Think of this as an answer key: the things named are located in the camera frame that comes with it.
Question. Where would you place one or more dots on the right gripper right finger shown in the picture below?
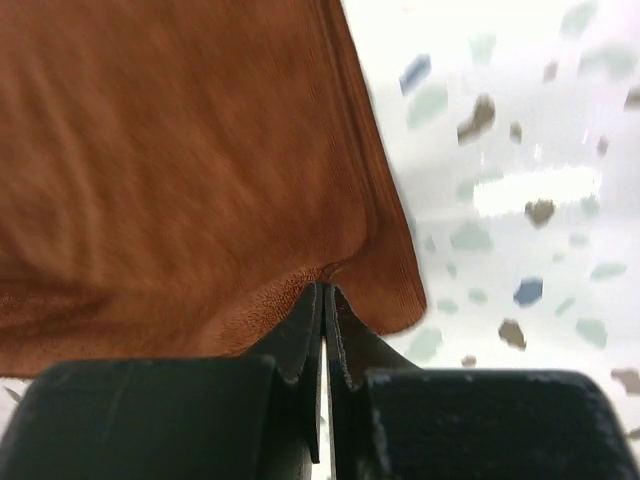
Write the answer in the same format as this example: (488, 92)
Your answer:
(391, 419)

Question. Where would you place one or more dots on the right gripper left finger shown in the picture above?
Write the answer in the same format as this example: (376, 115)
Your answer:
(254, 416)

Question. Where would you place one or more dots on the brown towel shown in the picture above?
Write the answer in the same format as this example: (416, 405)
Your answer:
(174, 173)

